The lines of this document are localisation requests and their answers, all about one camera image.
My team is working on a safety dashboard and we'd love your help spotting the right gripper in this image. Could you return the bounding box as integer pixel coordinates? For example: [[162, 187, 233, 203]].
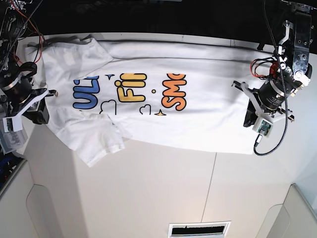
[[0, 75, 50, 124]]

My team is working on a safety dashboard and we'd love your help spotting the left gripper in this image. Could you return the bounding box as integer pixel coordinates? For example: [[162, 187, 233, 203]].
[[232, 80, 295, 127]]

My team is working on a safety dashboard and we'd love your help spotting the white printed t-shirt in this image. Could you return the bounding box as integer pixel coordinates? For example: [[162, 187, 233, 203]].
[[41, 37, 261, 167]]

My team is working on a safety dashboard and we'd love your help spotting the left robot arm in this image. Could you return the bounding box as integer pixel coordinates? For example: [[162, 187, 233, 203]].
[[233, 0, 315, 132]]

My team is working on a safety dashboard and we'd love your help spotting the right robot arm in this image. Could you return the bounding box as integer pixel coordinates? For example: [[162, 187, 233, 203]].
[[0, 0, 58, 127]]

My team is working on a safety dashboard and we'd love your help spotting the clear plastic parts box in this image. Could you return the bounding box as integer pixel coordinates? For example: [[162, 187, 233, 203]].
[[0, 129, 28, 154]]

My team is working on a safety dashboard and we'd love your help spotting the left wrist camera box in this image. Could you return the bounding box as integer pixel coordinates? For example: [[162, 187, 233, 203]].
[[252, 117, 273, 137]]

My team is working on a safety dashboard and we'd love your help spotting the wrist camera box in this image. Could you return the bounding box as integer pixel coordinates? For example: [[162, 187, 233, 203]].
[[252, 117, 273, 137], [2, 116, 23, 133]]

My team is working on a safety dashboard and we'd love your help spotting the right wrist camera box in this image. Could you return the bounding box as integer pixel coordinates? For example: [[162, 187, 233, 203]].
[[2, 116, 23, 133]]

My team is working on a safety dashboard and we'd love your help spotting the braided camera cable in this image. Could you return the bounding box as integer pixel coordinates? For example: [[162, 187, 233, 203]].
[[253, 99, 290, 157]]

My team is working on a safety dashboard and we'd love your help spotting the bin with blue cables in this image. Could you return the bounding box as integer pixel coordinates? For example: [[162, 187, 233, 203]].
[[0, 153, 26, 197]]

